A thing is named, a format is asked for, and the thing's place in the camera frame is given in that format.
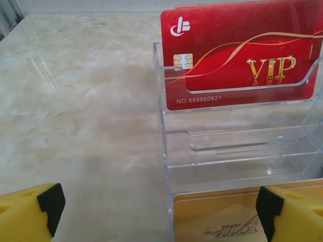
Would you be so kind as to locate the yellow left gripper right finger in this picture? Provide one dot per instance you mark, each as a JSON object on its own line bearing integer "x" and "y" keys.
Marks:
{"x": 297, "y": 219}

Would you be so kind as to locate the clear acrylic card stand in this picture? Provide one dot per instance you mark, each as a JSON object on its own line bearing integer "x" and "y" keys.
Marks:
{"x": 227, "y": 141}

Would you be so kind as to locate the red VIP card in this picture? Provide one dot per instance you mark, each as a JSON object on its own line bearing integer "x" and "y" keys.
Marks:
{"x": 227, "y": 37}

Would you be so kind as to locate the aluminium frame post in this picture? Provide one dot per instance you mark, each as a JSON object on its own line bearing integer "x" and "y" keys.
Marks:
{"x": 10, "y": 17}

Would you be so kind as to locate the gold VIP card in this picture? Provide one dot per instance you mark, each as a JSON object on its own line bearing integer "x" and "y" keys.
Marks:
{"x": 227, "y": 192}
{"x": 214, "y": 221}

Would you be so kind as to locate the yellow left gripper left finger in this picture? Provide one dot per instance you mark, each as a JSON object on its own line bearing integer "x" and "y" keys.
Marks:
{"x": 22, "y": 216}

